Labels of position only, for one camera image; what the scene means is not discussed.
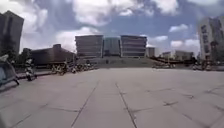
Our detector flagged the wide concrete steps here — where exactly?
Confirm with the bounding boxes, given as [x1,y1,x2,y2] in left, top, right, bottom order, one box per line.
[87,57,159,70]

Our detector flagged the grey three-block building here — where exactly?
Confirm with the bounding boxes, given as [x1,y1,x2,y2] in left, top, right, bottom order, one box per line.
[74,34,148,59]

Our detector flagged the grey concrete slab plaza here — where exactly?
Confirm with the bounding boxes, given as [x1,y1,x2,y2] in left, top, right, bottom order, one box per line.
[0,67,224,128]

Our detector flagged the small pale building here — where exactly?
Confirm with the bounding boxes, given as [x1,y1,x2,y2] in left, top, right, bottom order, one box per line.
[145,46,156,58]

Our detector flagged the row of parked scooters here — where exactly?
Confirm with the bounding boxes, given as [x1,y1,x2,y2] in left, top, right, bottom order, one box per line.
[49,60,96,76]

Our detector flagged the low brown building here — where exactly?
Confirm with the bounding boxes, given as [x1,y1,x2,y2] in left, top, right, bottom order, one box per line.
[29,43,77,66]

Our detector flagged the low pale building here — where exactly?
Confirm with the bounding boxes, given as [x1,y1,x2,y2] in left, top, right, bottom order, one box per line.
[174,49,195,62]

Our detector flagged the parked scooter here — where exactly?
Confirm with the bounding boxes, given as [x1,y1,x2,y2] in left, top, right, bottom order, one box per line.
[24,58,38,82]

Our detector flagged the dark tree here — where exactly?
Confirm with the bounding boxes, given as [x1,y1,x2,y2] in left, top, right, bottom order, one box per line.
[15,47,33,65]

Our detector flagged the row of parked vehicles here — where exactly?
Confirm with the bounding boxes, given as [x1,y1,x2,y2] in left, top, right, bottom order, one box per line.
[191,61,224,72]

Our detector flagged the tall pale building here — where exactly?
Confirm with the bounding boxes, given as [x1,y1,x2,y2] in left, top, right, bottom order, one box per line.
[197,15,224,63]

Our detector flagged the tall grey building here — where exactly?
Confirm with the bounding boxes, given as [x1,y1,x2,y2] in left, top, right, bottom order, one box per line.
[0,9,25,58]

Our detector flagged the vehicle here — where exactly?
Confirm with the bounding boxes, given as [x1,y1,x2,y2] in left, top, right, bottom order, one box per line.
[0,54,20,88]

